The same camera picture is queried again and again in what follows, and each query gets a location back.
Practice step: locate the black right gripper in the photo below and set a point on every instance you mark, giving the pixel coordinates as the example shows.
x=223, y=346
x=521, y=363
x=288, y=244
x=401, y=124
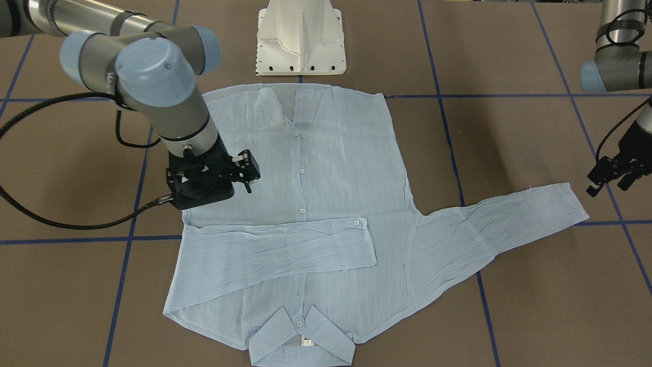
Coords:
x=223, y=157

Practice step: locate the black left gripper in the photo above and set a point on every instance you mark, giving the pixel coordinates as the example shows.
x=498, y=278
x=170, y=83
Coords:
x=635, y=140

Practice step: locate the light blue striped button shirt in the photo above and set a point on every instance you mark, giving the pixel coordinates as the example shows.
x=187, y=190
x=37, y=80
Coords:
x=329, y=250

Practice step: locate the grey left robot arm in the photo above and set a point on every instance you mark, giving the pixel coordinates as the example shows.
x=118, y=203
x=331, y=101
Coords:
x=620, y=65

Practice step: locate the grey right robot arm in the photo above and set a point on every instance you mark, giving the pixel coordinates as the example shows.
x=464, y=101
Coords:
x=147, y=66

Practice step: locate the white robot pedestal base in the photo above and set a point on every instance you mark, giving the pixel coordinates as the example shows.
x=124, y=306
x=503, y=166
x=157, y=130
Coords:
x=300, y=38

